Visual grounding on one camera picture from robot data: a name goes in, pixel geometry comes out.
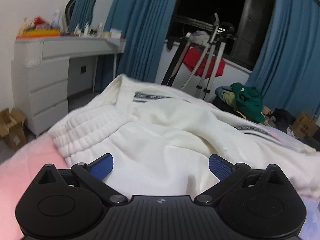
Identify white sweatpants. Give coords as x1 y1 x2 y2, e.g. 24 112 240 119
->
49 75 319 199

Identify pastel pink bed cover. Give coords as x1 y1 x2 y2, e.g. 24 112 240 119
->
1 124 319 239

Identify green hoodie pile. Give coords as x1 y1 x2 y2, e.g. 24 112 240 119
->
215 82 265 123

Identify black sofa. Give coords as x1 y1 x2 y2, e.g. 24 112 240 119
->
268 108 319 151

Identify brown paper bag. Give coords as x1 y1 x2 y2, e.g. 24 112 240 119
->
292 112 318 139

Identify cardboard box on floor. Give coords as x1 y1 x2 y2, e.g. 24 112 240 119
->
1 108 27 151

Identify white dressing table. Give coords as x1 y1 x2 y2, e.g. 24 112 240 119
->
11 36 126 137

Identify right blue curtain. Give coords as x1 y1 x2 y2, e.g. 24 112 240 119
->
246 0 319 117

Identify blue curtain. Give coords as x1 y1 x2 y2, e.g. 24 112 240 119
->
94 0 177 92
246 0 319 117

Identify red cloth on rack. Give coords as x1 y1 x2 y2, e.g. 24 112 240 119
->
183 47 226 78

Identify silver tripod stand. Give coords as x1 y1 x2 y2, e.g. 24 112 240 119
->
161 13 226 98

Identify orange tray of items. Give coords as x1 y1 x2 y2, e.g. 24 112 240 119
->
16 16 61 39

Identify left blue curtain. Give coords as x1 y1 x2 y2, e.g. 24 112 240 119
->
94 0 177 92

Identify wavy frame mirror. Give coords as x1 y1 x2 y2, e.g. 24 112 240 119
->
64 0 97 33

